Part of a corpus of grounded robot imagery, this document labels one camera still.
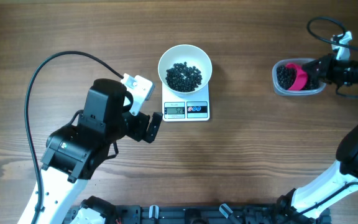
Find pink measuring scoop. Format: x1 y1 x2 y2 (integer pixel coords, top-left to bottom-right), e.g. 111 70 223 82
285 63 308 91

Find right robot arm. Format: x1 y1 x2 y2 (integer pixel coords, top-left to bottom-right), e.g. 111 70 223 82
277 54 358 223

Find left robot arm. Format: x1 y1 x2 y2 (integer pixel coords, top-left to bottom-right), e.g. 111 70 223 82
19 76 162 223

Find white digital kitchen scale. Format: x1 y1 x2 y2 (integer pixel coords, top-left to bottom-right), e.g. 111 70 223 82
162 85 210 122

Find black beans in bowl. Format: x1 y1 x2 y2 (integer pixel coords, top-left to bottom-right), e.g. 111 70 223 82
165 62 203 93

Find white round bowl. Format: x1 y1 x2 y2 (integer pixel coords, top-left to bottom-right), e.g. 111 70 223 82
157 44 213 96

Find clear plastic bean container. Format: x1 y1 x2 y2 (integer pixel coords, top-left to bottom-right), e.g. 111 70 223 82
272 58 326 96

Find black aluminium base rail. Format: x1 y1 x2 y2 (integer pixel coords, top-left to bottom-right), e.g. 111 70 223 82
63 196 332 224

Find left black camera cable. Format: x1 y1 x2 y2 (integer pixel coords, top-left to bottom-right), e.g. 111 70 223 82
24 50 126 224

